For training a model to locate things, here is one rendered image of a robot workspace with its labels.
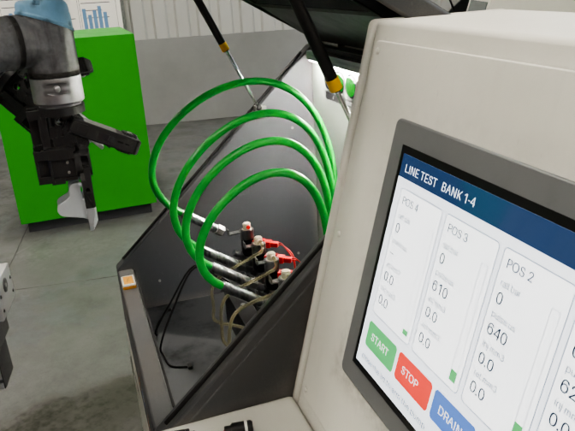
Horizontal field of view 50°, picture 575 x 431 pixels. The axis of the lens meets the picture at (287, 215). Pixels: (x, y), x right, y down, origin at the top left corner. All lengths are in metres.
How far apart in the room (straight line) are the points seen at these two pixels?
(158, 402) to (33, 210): 3.63
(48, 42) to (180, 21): 6.68
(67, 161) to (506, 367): 0.71
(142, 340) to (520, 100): 0.90
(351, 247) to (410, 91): 0.23
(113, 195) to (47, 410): 2.17
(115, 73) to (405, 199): 3.84
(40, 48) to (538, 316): 0.74
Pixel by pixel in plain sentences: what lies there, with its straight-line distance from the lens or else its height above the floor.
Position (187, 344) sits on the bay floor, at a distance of 1.46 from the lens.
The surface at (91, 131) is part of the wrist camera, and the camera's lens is 1.01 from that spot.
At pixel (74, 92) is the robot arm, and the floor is 1.46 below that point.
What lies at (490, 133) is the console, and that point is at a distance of 0.62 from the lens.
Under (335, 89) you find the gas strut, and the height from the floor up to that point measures 1.46.
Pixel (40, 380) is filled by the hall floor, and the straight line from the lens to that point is 3.01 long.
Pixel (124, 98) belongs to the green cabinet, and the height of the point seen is 0.87.
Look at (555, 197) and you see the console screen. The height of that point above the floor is 1.43.
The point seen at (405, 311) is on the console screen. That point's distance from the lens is 0.72.
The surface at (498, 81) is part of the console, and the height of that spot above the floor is 1.51.
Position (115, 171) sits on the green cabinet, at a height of 0.36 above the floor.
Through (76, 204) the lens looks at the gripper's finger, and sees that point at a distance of 1.04.
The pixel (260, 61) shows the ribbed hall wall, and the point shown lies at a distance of 7.77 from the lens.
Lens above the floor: 1.61
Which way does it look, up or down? 21 degrees down
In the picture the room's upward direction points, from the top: 3 degrees counter-clockwise
